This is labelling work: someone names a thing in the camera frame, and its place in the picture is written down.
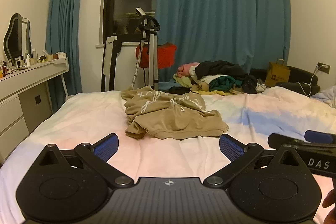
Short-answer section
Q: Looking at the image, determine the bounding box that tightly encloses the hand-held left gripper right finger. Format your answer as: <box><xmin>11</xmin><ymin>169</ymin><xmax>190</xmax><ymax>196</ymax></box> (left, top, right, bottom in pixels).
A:
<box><xmin>203</xmin><ymin>134</ymin><xmax>306</xmax><ymax>188</ymax></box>

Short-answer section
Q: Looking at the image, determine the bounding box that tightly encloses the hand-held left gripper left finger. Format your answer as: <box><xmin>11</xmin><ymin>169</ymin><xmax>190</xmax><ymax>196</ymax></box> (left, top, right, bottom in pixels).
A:
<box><xmin>34</xmin><ymin>133</ymin><xmax>135</xmax><ymax>188</ymax></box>

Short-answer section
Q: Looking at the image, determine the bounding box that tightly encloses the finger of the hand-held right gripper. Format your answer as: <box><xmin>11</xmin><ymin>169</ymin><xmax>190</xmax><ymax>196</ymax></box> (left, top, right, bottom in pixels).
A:
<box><xmin>304</xmin><ymin>130</ymin><xmax>336</xmax><ymax>144</ymax></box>
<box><xmin>267</xmin><ymin>133</ymin><xmax>307</xmax><ymax>149</ymax></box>

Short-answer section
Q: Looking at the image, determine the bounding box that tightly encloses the tan printed shirt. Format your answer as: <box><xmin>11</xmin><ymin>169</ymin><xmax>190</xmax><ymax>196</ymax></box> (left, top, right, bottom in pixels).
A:
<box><xmin>121</xmin><ymin>85</ymin><xmax>229</xmax><ymax>140</ymax></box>

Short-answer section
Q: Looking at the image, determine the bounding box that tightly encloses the pile of mixed clothes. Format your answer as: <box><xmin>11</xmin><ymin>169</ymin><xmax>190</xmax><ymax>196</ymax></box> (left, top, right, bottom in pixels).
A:
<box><xmin>168</xmin><ymin>60</ymin><xmax>268</xmax><ymax>96</ymax></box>

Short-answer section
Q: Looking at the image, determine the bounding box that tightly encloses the person's right hand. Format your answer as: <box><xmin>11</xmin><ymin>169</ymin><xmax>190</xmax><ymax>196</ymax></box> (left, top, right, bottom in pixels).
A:
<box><xmin>322</xmin><ymin>187</ymin><xmax>336</xmax><ymax>224</ymax></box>

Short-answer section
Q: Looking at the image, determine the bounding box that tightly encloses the light blue cloth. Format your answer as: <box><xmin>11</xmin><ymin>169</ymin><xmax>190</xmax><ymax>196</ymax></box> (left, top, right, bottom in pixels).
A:
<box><xmin>310</xmin><ymin>88</ymin><xmax>336</xmax><ymax>109</ymax></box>

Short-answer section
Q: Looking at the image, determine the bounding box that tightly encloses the brown paper bag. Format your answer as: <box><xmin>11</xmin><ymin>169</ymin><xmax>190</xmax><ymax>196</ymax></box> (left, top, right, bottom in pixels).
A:
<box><xmin>264</xmin><ymin>58</ymin><xmax>291</xmax><ymax>88</ymax></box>

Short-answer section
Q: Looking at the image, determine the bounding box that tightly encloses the white dressing table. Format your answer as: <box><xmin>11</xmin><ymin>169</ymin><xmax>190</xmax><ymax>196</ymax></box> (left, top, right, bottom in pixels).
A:
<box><xmin>0</xmin><ymin>57</ymin><xmax>70</xmax><ymax>163</ymax></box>

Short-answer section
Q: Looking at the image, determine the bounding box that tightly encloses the red cloth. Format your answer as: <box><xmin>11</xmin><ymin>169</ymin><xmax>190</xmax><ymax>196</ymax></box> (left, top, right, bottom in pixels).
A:
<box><xmin>135</xmin><ymin>43</ymin><xmax>177</xmax><ymax>68</ymax></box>

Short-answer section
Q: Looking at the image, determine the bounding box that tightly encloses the group of cosmetics bottles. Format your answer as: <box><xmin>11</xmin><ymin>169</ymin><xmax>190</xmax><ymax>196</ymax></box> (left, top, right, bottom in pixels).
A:
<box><xmin>0</xmin><ymin>48</ymin><xmax>67</xmax><ymax>78</ymax></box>

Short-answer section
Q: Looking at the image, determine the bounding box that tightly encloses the garment steamer on stand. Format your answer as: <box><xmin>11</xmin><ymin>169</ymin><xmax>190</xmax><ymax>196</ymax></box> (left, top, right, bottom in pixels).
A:
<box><xmin>130</xmin><ymin>7</ymin><xmax>161</xmax><ymax>91</ymax></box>

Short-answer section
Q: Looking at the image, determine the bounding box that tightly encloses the narrow blue curtain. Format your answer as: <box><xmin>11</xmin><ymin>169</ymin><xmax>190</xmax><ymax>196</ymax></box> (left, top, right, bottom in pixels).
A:
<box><xmin>45</xmin><ymin>0</ymin><xmax>90</xmax><ymax>96</ymax></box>

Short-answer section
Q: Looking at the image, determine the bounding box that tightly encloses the wide blue curtain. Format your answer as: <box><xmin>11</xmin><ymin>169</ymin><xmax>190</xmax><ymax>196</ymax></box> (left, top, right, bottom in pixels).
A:
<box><xmin>154</xmin><ymin>0</ymin><xmax>292</xmax><ymax>91</ymax></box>

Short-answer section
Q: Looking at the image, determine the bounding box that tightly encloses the white charging cable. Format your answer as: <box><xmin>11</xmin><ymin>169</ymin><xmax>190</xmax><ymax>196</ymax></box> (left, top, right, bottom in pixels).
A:
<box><xmin>297</xmin><ymin>64</ymin><xmax>325</xmax><ymax>96</ymax></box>

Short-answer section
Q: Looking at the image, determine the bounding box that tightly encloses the wall socket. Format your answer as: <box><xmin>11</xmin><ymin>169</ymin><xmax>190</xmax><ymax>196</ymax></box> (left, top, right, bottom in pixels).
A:
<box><xmin>317</xmin><ymin>62</ymin><xmax>331</xmax><ymax>74</ymax></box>

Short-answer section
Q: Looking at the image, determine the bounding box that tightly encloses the wavy black frame mirror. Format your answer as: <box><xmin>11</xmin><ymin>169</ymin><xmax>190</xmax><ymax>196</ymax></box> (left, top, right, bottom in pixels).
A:
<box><xmin>3</xmin><ymin>13</ymin><xmax>33</xmax><ymax>67</ymax></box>

